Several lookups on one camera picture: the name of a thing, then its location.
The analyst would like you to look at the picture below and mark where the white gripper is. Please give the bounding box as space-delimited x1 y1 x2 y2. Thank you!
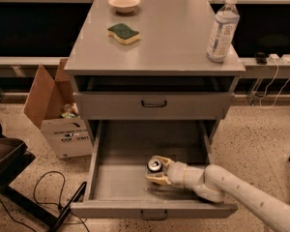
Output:
146 156 204 189

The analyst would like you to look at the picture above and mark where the blue pepsi can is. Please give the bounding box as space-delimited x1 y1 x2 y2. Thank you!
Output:
147 159 162 173

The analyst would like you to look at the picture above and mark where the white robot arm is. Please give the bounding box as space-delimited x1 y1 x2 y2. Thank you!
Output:
146 156 290 232

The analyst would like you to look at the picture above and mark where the open grey middle drawer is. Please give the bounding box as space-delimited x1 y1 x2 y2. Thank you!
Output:
72 121 237 220

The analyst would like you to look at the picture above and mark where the grey top drawer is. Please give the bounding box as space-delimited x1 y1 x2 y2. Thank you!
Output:
73 92 233 120

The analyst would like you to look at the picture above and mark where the grey metal drawer cabinet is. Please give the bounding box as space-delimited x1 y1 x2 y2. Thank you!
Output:
66 0 245 136

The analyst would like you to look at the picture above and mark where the brown cardboard box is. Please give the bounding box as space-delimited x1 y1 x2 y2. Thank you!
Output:
24 59 92 159

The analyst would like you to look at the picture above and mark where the green yellow sponge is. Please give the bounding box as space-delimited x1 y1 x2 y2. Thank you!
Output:
107 23 140 45

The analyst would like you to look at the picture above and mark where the black charger block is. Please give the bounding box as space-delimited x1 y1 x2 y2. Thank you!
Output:
255 52 267 65

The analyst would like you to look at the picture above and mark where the black chair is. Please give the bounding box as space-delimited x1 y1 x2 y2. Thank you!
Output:
0 124 86 232

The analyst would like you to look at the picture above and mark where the white power strip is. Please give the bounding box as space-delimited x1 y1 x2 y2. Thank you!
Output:
268 53 290 64

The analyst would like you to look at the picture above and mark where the clear plastic water bottle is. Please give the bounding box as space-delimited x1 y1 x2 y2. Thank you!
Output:
207 0 240 63

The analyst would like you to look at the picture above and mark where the white ceramic bowl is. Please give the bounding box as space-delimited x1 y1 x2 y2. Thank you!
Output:
108 0 140 14

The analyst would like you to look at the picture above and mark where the black floor cable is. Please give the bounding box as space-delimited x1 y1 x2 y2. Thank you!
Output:
0 170 90 232

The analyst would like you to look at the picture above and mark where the white hanging cable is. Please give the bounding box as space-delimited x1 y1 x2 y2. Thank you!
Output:
258 60 290 109

